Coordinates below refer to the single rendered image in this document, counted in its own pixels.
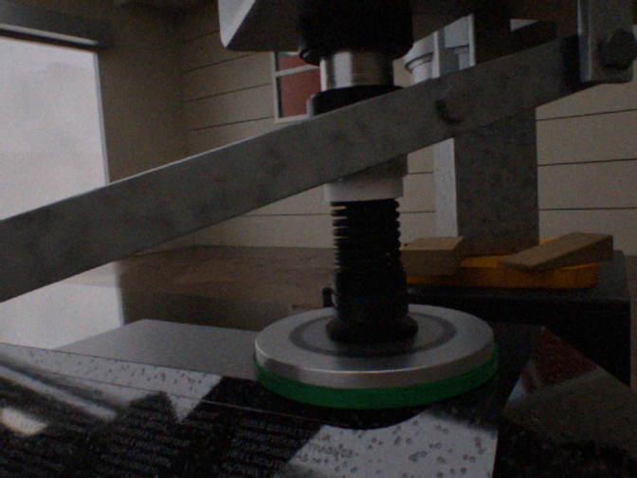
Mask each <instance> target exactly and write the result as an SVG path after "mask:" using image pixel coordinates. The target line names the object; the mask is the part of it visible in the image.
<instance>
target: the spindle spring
mask: <svg viewBox="0 0 637 478"><path fill-rule="evenodd" d="M396 198H397V197H395V198H386V199H373V200H356V201H331V202H330V206H331V207H333V208H341V207H349V206H359V204H369V203H376V202H383V201H385V205H380V204H378V206H370V207H361V208H350V209H340V210H332V211H331V215H332V216H334V217H340V216H355V215H364V214H374V213H381V212H384V213H385V214H381V215H375V216H366V217H357V218H336V219H333V221H332V222H331V225H332V226H333V227H353V226H364V225H373V224H380V223H386V225H380V226H374V227H366V228H355V229H346V228H337V229H334V230H332V234H333V236H335V237H342V238H336V239H334V240H333V245H334V246H336V247H337V248H334V250H333V253H334V255H335V256H339V257H336V258H335V259H334V264H336V266H337V267H370V266H371V265H378V264H385V263H390V264H387V265H384V266H383V267H371V268H357V269H346V268H340V269H337V273H341V274H355V275H362V274H378V273H387V272H392V271H395V270H396V269H398V268H401V267H402V265H403V261H402V260H401V259H400V258H401V256H402V255H403V254H402V251H401V249H400V248H401V246H402V242H401V241H400V240H398V238H400V237H401V236H402V234H401V231H400V230H397V229H398V228H400V227H401V223H400V222H398V221H397V218H398V217H400V215H401V214H400V211H396V209H398V208H400V203H398V201H396V200H393V199H396ZM382 232H386V234H382V236H376V237H370V238H359V239H347V237H357V236H369V234H377V233H382ZM382 243H387V245H382V246H376V247H368V248H348V247H356V246H368V245H376V244H382ZM384 253H387V254H388V255H384V256H377V257H371V258H359V259H348V257H359V256H371V255H378V254H384Z"/></svg>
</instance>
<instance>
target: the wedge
mask: <svg viewBox="0 0 637 478"><path fill-rule="evenodd" d="M612 259H613V236H612V235H605V234H593V233H585V232H582V231H573V232H570V234H567V235H565V236H562V237H558V238H556V239H554V240H551V241H548V242H546V243H543V244H540V245H537V246H534V247H531V248H528V249H525V250H524V251H522V252H520V253H516V254H513V255H510V256H508V257H505V258H502V259H500V260H498V265H502V266H506V267H511V268H515V269H521V270H527V271H541V270H547V269H554V268H561V267H567V266H574V265H582V264H588V263H595V262H604V261H610V260H612Z"/></svg>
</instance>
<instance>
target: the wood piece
mask: <svg viewBox="0 0 637 478"><path fill-rule="evenodd" d="M401 251H402V254H403V255H402V256H401V258H400V259H401V260H402V261H403V267H404V268H405V269H406V270H407V275H413V276H453V275H454V274H455V273H456V271H457V270H458V268H459V266H460V264H461V262H462V261H463V260H464V237H429V238H418V239H416V240H415V241H412V242H411V243H409V244H408V245H406V246H405V247H403V248H401Z"/></svg>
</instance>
